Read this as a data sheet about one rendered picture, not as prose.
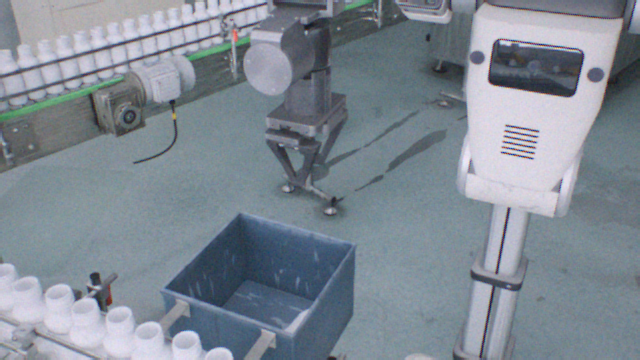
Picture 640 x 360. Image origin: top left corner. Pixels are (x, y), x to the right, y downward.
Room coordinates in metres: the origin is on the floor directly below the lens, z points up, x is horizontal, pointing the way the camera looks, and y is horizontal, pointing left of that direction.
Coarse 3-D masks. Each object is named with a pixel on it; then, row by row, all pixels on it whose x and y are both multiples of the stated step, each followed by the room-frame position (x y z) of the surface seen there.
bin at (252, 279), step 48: (240, 240) 1.22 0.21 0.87; (288, 240) 1.18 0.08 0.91; (336, 240) 1.12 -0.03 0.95; (192, 288) 1.04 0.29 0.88; (240, 288) 1.20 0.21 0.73; (288, 288) 1.18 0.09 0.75; (336, 288) 1.01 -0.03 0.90; (240, 336) 0.88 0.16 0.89; (288, 336) 0.83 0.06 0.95; (336, 336) 1.01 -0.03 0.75
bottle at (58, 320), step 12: (60, 288) 0.73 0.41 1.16; (48, 300) 0.70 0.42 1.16; (60, 300) 0.70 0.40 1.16; (72, 300) 0.71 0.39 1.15; (48, 312) 0.71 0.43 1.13; (60, 312) 0.70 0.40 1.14; (48, 324) 0.69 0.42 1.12; (60, 324) 0.69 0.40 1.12; (72, 324) 0.69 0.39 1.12; (60, 336) 0.68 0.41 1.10; (60, 348) 0.68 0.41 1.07
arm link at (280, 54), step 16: (272, 0) 0.69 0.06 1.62; (336, 0) 0.66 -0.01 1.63; (272, 16) 0.65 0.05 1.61; (288, 16) 0.64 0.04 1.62; (304, 16) 0.64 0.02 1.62; (320, 16) 0.66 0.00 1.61; (256, 32) 0.61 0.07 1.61; (272, 32) 0.60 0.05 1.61; (288, 32) 0.61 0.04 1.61; (256, 48) 0.60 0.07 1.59; (272, 48) 0.60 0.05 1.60; (288, 48) 0.60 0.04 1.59; (304, 48) 0.63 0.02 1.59; (256, 64) 0.61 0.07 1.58; (272, 64) 0.60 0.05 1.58; (288, 64) 0.59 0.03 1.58; (304, 64) 0.62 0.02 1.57; (256, 80) 0.61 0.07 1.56; (272, 80) 0.60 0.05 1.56; (288, 80) 0.59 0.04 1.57
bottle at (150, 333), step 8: (144, 328) 0.64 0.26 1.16; (152, 328) 0.65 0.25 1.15; (160, 328) 0.64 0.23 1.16; (136, 336) 0.62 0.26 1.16; (144, 336) 0.64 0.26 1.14; (152, 336) 0.65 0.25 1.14; (160, 336) 0.63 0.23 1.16; (136, 344) 0.62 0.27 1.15; (144, 344) 0.61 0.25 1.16; (152, 344) 0.62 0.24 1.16; (160, 344) 0.62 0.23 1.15; (168, 344) 0.64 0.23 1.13; (136, 352) 0.63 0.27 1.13; (144, 352) 0.61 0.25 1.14; (152, 352) 0.61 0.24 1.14; (160, 352) 0.62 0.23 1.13; (168, 352) 0.63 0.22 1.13
